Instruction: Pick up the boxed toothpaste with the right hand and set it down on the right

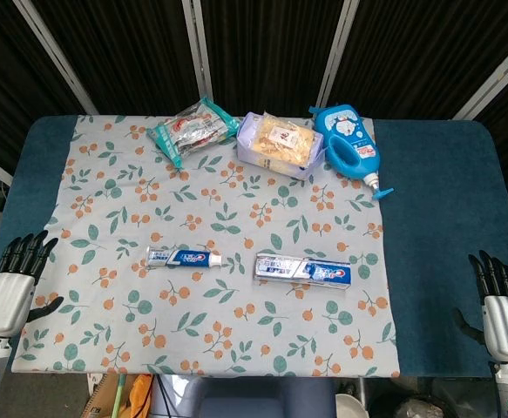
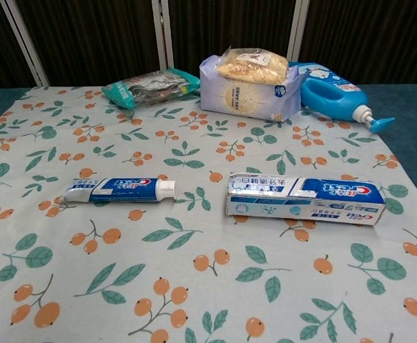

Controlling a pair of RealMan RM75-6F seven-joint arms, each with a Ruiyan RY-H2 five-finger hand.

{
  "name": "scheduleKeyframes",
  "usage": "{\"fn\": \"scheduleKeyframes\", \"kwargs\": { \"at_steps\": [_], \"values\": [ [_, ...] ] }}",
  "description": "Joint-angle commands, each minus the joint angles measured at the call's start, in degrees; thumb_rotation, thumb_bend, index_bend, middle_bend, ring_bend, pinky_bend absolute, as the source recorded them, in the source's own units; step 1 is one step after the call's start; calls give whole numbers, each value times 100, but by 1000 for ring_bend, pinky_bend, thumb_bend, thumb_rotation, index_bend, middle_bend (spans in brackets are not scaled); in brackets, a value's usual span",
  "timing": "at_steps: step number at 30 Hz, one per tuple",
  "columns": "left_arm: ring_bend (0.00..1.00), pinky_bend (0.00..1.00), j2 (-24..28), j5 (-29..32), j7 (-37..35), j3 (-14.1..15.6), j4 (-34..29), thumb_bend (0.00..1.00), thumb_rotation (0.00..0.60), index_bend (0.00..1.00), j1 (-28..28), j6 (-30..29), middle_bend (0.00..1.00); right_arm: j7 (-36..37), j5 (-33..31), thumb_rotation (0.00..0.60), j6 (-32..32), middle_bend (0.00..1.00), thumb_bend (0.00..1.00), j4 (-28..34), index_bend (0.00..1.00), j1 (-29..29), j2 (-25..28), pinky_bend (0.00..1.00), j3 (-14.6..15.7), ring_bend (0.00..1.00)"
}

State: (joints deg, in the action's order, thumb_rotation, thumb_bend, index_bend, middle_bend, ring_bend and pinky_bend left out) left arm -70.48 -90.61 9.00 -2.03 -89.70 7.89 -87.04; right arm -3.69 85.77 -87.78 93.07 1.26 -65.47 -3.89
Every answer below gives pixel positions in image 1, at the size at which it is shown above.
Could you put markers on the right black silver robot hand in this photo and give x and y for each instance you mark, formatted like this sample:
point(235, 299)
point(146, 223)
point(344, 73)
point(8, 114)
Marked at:
point(504, 326)

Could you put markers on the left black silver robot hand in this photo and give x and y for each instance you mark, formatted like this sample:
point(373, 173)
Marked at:
point(5, 300)

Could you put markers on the silver blue toothpaste box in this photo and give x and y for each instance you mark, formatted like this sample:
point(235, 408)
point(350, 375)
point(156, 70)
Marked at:
point(301, 272)

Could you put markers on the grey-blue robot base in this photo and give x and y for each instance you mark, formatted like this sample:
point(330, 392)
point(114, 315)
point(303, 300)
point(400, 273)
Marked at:
point(245, 398)

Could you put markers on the white blue toothpaste tube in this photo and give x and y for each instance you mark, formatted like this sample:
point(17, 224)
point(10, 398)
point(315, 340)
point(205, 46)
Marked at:
point(184, 258)

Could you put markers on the dark teal table cover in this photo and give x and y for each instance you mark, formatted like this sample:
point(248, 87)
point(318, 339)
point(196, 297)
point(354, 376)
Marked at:
point(436, 217)

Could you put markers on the green stick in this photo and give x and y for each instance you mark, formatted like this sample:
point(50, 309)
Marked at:
point(119, 398)

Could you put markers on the metal table leg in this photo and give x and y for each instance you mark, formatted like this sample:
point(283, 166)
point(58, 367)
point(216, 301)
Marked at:
point(361, 392)

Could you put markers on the orange bag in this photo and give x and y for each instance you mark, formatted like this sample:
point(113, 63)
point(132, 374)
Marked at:
point(142, 398)

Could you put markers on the white bowl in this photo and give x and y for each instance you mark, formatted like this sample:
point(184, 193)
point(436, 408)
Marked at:
point(350, 407)

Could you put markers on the floral orange fruit tablecloth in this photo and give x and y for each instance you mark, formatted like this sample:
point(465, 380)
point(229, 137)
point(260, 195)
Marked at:
point(218, 217)

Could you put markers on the blue pump bottle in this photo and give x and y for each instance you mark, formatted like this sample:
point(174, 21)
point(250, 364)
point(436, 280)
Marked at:
point(349, 148)

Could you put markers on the teal silver snack packet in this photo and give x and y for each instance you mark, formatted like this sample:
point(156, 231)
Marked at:
point(192, 130)

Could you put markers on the clear bag of chips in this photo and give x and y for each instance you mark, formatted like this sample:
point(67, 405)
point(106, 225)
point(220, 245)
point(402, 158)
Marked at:
point(282, 141)

